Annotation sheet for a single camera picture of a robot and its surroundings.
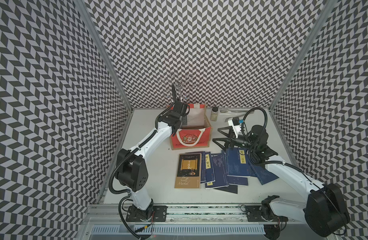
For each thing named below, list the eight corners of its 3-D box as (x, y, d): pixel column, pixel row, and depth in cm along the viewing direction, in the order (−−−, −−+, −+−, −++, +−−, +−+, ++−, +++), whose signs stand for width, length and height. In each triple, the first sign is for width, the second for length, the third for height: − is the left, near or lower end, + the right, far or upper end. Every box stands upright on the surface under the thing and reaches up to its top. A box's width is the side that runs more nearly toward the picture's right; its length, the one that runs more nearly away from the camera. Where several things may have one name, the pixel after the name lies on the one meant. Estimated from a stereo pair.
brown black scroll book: (175, 188, 81) (174, 186, 79) (177, 155, 94) (176, 153, 91) (202, 188, 82) (202, 186, 79) (200, 155, 94) (201, 153, 91)
